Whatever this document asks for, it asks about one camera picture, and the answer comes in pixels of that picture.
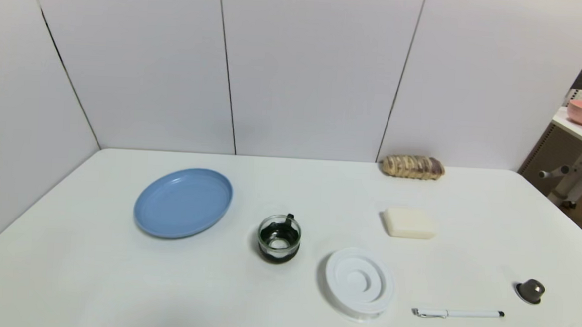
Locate brown striped bread loaf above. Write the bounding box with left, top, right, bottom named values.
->
left=381, top=154, right=446, bottom=182

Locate glass cup with black holder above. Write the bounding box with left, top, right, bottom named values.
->
left=256, top=212, right=303, bottom=265

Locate dark grey coffee capsule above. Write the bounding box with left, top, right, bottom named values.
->
left=515, top=278, right=546, bottom=305

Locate blue round plate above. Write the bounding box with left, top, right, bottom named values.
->
left=132, top=164, right=235, bottom=242

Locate white side table leg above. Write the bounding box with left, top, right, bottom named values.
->
left=537, top=144, right=582, bottom=208

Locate white pen with black tip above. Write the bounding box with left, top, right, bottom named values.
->
left=411, top=306, right=505, bottom=322

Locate white plastic spool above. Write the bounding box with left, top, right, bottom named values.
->
left=323, top=246, right=397, bottom=322

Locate cream soap bar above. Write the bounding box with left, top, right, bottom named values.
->
left=381, top=206, right=438, bottom=240

